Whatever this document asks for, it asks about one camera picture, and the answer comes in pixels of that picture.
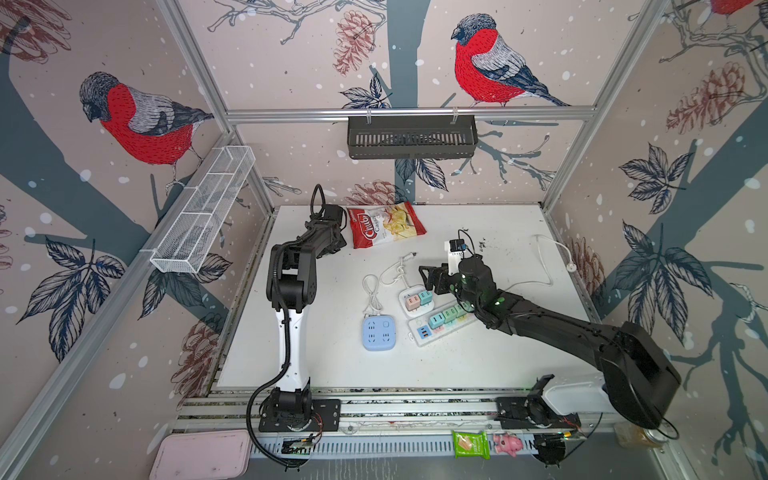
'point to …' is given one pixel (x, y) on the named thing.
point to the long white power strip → (450, 327)
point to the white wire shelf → (186, 250)
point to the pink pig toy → (510, 443)
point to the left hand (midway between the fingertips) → (329, 244)
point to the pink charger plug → (412, 303)
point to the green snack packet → (471, 445)
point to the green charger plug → (449, 314)
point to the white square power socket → (422, 310)
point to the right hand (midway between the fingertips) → (427, 269)
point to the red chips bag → (375, 225)
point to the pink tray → (205, 455)
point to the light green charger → (459, 311)
